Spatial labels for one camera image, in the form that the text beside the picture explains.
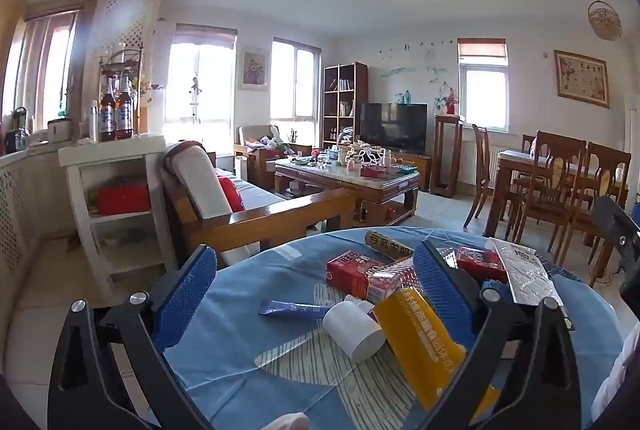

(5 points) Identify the brown glass bottle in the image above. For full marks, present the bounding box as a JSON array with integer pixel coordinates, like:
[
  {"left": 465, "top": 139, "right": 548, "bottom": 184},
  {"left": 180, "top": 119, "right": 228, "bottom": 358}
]
[
  {"left": 99, "top": 74, "right": 118, "bottom": 141},
  {"left": 116, "top": 74, "right": 135, "bottom": 139}
]

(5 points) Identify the white standing air conditioner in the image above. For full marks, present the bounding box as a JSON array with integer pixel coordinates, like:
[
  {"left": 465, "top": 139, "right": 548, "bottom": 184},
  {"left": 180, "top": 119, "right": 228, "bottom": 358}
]
[{"left": 625, "top": 94, "right": 640, "bottom": 145}]

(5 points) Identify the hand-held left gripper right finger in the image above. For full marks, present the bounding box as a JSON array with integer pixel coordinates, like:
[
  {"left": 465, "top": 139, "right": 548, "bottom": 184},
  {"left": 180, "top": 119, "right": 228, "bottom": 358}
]
[{"left": 412, "top": 239, "right": 583, "bottom": 430}]

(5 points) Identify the large framed painting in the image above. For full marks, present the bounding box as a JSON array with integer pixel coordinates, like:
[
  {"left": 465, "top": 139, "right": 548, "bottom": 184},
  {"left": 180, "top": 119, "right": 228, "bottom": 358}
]
[{"left": 553, "top": 50, "right": 611, "bottom": 109}]

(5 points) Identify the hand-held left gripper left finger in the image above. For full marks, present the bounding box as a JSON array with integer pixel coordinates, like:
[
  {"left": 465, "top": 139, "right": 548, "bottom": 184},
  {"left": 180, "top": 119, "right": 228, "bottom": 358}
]
[{"left": 47, "top": 244, "right": 218, "bottom": 430}]

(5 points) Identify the window with vertical bars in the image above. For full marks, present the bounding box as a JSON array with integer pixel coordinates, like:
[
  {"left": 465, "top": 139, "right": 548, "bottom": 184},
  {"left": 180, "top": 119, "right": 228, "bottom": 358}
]
[{"left": 5, "top": 10, "right": 81, "bottom": 115}]

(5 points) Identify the window with red blind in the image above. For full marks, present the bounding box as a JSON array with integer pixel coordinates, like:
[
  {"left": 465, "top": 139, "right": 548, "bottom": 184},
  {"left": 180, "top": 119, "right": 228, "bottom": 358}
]
[{"left": 457, "top": 38, "right": 510, "bottom": 133}]

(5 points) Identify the black television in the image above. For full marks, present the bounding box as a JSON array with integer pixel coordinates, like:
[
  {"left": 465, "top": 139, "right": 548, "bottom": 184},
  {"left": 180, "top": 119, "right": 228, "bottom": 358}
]
[{"left": 360, "top": 102, "right": 428, "bottom": 155}]

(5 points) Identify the red storage box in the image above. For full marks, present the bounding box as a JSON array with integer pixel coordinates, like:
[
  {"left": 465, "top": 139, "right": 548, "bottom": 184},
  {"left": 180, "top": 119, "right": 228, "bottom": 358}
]
[{"left": 96, "top": 177, "right": 151, "bottom": 215}]

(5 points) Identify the wooden coffee table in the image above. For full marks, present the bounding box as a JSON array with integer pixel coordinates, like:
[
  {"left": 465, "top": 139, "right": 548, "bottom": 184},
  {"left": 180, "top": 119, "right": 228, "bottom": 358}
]
[{"left": 274, "top": 155, "right": 421, "bottom": 228}]

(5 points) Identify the small white appliance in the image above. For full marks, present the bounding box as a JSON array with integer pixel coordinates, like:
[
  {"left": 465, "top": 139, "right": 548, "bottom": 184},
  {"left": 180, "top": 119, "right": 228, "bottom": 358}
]
[{"left": 47, "top": 119, "right": 73, "bottom": 143}]

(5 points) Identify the blue tablecloth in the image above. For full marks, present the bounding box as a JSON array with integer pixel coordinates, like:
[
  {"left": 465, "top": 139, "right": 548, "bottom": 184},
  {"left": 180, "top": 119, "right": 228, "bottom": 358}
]
[{"left": 160, "top": 225, "right": 626, "bottom": 430}]

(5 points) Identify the wooden television stand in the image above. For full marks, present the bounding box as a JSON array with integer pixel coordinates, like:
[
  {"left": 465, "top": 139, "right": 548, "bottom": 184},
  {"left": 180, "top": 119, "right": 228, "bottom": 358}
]
[{"left": 390, "top": 152, "right": 433, "bottom": 191}]

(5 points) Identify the tall wooden plant stand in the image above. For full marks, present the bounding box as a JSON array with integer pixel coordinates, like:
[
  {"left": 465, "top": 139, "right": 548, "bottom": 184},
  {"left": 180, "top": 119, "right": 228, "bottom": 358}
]
[{"left": 431, "top": 112, "right": 465, "bottom": 199}]

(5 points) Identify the red vase with flowers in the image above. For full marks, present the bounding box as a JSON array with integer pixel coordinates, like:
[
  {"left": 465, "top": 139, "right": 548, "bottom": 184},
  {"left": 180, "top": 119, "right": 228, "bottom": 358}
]
[{"left": 439, "top": 87, "right": 459, "bottom": 115}]

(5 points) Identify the golden pendant lamp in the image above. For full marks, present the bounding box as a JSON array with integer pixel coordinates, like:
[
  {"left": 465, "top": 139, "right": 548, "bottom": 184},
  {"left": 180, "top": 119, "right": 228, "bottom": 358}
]
[{"left": 582, "top": 0, "right": 623, "bottom": 41}]

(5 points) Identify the orange packet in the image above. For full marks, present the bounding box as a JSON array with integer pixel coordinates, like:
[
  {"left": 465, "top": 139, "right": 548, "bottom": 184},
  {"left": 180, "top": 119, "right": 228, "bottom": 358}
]
[{"left": 372, "top": 287, "right": 501, "bottom": 413}]

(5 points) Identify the wooden bookshelf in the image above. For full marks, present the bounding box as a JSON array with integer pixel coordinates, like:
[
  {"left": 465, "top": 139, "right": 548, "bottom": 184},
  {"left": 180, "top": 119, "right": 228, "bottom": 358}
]
[{"left": 322, "top": 62, "right": 369, "bottom": 151}]

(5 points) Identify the blue sachet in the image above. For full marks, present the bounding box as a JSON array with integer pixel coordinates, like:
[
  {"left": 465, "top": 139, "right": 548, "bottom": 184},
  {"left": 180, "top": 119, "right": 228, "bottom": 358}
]
[{"left": 258, "top": 299, "right": 333, "bottom": 321}]

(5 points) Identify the white lattice column cover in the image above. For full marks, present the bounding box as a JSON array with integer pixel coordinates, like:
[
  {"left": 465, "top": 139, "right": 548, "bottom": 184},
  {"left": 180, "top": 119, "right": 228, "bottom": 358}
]
[{"left": 82, "top": 0, "right": 166, "bottom": 141}]

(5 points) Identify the wooden sofa with grey cushions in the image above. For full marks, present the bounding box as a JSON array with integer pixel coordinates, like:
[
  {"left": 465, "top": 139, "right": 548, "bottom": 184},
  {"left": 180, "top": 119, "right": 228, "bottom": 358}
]
[{"left": 161, "top": 141, "right": 356, "bottom": 268}]

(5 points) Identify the wooden dining table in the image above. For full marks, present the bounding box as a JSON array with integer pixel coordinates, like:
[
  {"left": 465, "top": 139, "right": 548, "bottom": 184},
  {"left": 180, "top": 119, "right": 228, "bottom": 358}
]
[{"left": 484, "top": 150, "right": 628, "bottom": 261}]

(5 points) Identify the pink striped packet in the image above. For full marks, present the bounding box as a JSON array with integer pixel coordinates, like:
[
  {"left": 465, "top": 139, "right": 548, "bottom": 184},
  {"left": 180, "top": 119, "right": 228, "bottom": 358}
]
[{"left": 367, "top": 255, "right": 426, "bottom": 305}]

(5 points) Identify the red carton box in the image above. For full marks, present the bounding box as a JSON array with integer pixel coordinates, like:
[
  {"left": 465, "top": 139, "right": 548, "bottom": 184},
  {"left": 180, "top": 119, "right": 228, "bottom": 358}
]
[
  {"left": 456, "top": 246, "right": 508, "bottom": 285},
  {"left": 326, "top": 251, "right": 386, "bottom": 291}
]

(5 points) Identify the metal wire rack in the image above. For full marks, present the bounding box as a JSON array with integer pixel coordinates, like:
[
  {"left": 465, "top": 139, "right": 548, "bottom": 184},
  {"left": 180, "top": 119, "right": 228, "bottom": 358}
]
[{"left": 97, "top": 42, "right": 146, "bottom": 141}]

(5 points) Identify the small framed flower picture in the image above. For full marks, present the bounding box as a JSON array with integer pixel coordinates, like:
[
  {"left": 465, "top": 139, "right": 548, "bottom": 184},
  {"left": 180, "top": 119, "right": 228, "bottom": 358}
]
[{"left": 240, "top": 47, "right": 269, "bottom": 90}]

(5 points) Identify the steel kettle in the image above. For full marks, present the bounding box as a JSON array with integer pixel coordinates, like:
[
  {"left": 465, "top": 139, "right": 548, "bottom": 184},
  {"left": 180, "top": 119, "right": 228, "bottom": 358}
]
[{"left": 4, "top": 107, "right": 30, "bottom": 155}]

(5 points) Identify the person's right forearm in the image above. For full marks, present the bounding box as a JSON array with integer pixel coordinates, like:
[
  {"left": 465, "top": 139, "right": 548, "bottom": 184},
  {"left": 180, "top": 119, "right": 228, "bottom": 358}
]
[{"left": 591, "top": 322, "right": 640, "bottom": 418}]

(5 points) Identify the red cushion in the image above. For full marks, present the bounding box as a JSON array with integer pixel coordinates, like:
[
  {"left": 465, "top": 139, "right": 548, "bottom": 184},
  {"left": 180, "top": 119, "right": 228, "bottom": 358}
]
[{"left": 217, "top": 176, "right": 246, "bottom": 213}]

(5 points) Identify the beige packet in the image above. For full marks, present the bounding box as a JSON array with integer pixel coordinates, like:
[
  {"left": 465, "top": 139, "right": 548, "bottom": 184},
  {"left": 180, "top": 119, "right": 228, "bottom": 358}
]
[{"left": 365, "top": 230, "right": 416, "bottom": 263}]

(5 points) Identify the wooden armchair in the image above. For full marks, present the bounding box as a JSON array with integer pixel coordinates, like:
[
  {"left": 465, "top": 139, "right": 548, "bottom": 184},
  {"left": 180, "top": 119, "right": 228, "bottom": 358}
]
[{"left": 234, "top": 125, "right": 313, "bottom": 191}]

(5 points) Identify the silver foil packet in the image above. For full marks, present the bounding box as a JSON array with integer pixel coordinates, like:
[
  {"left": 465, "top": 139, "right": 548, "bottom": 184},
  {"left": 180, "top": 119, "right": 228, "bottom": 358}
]
[{"left": 490, "top": 237, "right": 571, "bottom": 315}]

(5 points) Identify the white shelf unit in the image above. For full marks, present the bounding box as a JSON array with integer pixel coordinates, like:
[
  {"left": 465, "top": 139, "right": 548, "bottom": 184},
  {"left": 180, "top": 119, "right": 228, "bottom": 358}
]
[{"left": 57, "top": 135, "right": 176, "bottom": 305}]

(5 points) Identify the white cup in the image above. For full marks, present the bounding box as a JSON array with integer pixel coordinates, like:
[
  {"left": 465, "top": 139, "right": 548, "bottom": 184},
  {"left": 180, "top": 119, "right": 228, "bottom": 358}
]
[{"left": 322, "top": 300, "right": 386, "bottom": 363}]

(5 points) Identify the white radiator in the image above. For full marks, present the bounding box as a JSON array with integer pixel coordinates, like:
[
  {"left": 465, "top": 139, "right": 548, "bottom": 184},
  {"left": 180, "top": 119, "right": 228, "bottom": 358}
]
[{"left": 460, "top": 142, "right": 501, "bottom": 185}]

